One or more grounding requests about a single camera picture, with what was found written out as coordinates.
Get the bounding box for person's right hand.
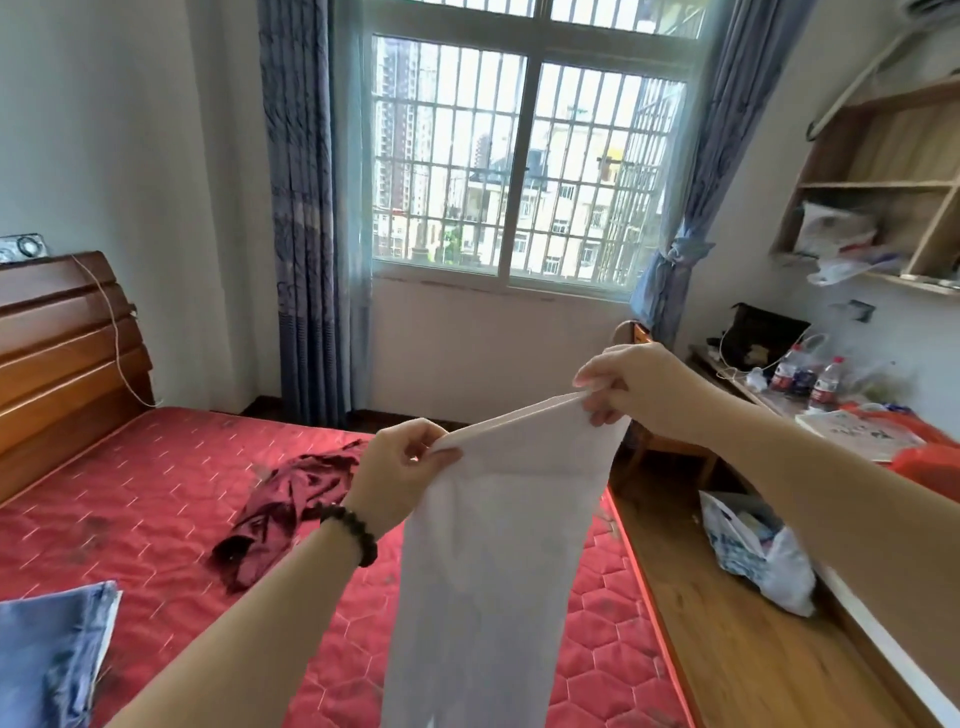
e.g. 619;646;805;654
572;341;725;449

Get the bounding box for person's left hand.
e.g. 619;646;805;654
341;417;464;543

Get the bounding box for maroon shirt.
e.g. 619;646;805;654
207;437;370;596

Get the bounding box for light blue shirt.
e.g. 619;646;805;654
380;390;633;728

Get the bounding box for red quilted mattress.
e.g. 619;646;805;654
0;250;699;728

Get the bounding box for light grey trousers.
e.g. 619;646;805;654
92;588;124;680

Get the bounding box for blue denim jeans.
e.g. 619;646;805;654
0;579;121;728

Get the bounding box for person's right forearm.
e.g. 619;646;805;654
697;393;960;706

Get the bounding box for person's left forearm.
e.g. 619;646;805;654
108;517;363;728

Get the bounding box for wooden chair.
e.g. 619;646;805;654
613;320;725;489

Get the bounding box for black backpack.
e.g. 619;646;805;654
722;302;814;373

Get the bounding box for red label plastic bottle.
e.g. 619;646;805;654
770;345;805;397
807;355;847;415

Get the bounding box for white plastic bag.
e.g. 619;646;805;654
698;489;819;619

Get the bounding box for crumpled translucent plastic bag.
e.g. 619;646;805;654
793;200;905;289

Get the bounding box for sheer blue curtain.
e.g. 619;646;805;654
629;0;819;352

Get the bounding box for barred window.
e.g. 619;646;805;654
362;0;733;303

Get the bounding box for dark blue curtain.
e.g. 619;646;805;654
255;0;374;430

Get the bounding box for white air conditioner pipe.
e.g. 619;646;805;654
806;22;928;142

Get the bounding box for dark bead bracelet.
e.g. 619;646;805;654
311;503;380;569

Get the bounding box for thin white looped cable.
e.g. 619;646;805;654
707;322;830;384

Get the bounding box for wall-mounted wooden desk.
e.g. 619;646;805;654
684;344;960;511

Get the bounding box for thin white cord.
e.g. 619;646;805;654
71;253;161;410

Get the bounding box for wooden wall shelf unit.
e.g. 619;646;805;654
768;74;960;298

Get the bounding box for small black camera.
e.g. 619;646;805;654
0;233;49;265

